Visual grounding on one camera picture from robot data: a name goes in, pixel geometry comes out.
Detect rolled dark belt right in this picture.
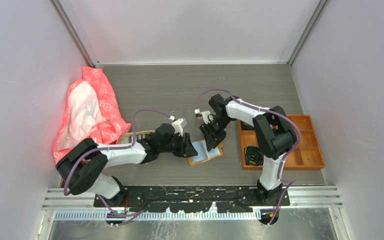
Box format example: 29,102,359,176
240,121,255,131

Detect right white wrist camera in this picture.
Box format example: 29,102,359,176
194,108,214,124

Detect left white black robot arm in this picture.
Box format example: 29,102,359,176
56,123,198,207

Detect rolled dark belt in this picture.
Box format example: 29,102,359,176
240,121,255,131
244,145,264,166

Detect orange leather card holder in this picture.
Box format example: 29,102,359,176
188,139,224,166

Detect rolled dark belt left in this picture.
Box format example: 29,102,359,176
244,145,264,166

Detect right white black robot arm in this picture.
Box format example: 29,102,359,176
194,94,301,206

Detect beige oval card tray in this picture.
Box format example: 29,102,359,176
117,130,155,144

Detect cards in beige tray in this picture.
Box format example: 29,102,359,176
120,132,151,144

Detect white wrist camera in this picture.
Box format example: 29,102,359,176
169,115,188,137
194,108,214,124

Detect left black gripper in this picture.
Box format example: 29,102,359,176
159,131,198,158

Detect pink white crumpled cloth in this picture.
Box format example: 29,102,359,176
52,66,131,164

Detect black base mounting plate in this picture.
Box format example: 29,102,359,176
93,185,291,224

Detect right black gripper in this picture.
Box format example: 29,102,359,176
200,116,233,152

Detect orange wooden compartment tray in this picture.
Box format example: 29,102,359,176
237,114,326,171

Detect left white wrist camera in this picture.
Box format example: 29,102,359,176
169,115,188,137

